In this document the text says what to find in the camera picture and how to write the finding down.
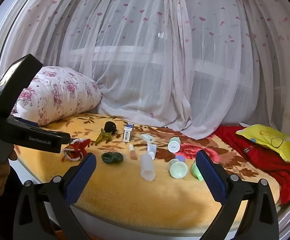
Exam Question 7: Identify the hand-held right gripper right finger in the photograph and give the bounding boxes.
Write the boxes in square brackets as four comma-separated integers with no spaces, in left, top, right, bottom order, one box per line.
[195,150,280,240]

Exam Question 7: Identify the pale green jar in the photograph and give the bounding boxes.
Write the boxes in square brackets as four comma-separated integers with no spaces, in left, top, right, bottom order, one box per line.
[167,159,188,179]

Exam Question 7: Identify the floral white pillow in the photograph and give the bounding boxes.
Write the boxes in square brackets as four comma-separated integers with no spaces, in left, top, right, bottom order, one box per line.
[10,66,103,127]

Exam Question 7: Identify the small yellow pillow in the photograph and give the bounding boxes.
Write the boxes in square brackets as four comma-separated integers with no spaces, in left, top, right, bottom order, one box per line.
[236,124,290,163]

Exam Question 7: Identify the white round jar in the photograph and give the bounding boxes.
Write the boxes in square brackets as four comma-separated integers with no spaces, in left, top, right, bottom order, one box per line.
[168,137,181,153]

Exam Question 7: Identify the red plush toy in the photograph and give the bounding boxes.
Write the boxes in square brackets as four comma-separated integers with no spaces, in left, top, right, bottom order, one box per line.
[62,138,91,161]

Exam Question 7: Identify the peach cosmetic tube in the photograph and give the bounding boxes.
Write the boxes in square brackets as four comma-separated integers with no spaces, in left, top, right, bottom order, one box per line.
[129,144,138,160]

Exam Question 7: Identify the dark green shoe-shaped toy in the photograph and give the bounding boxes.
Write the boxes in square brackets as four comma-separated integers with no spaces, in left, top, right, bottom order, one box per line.
[101,152,124,164]

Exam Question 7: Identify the white scraps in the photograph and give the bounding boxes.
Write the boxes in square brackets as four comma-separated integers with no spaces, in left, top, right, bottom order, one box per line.
[147,143,157,160]

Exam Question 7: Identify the yellow floral blanket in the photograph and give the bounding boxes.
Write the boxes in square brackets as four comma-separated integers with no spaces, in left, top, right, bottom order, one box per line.
[14,112,282,230]

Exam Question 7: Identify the person's left hand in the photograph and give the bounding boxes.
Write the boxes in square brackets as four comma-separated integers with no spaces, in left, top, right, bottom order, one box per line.
[0,150,18,197]

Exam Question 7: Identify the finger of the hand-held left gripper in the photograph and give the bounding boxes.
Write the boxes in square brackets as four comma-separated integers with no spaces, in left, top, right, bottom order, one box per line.
[35,126,72,142]

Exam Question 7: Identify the small white carton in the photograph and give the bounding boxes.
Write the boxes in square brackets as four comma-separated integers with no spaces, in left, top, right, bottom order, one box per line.
[123,123,135,142]

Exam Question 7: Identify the black round object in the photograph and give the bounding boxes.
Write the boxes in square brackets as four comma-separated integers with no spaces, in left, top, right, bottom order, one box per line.
[104,121,117,134]

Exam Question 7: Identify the translucent plastic bottle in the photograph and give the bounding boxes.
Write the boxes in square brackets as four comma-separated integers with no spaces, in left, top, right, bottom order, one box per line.
[140,153,156,181]

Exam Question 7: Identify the red fleece blanket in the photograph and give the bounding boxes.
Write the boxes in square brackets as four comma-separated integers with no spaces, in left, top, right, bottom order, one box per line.
[214,125,290,205]

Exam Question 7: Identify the yellow-green toy figure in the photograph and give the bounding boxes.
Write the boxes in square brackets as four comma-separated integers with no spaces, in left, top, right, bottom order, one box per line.
[96,129,113,145]

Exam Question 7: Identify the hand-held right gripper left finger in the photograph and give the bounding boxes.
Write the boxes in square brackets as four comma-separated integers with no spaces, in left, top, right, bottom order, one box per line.
[13,152,97,240]

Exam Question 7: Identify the sheer pink-spotted curtain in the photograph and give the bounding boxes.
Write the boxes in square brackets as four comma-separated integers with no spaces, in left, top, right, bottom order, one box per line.
[0,0,290,140]

